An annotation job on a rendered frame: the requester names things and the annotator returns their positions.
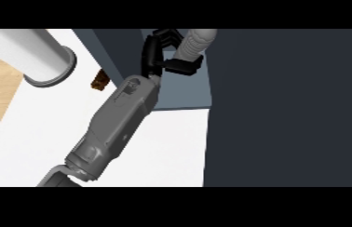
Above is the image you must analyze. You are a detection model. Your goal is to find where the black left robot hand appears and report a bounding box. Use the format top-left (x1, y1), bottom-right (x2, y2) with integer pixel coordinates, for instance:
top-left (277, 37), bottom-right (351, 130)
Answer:
top-left (141, 28), bottom-right (206, 80)

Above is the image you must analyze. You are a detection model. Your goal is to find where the dark grey cabinet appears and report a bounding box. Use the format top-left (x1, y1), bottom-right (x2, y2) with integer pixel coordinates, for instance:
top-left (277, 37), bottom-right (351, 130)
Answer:
top-left (71, 28), bottom-right (213, 112)

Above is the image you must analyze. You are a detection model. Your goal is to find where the dark grey cabinet door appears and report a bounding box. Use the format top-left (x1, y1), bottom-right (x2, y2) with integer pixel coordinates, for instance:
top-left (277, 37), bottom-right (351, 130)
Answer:
top-left (203, 28), bottom-right (352, 188)

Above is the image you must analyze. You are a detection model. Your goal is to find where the small brown object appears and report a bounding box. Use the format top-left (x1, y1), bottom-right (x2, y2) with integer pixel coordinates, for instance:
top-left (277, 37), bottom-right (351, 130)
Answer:
top-left (89, 68), bottom-right (111, 92)

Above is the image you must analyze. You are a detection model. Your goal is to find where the white cylinder with grey rim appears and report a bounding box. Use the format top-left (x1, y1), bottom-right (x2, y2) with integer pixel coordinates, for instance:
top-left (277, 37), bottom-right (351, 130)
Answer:
top-left (0, 28), bottom-right (79, 88)

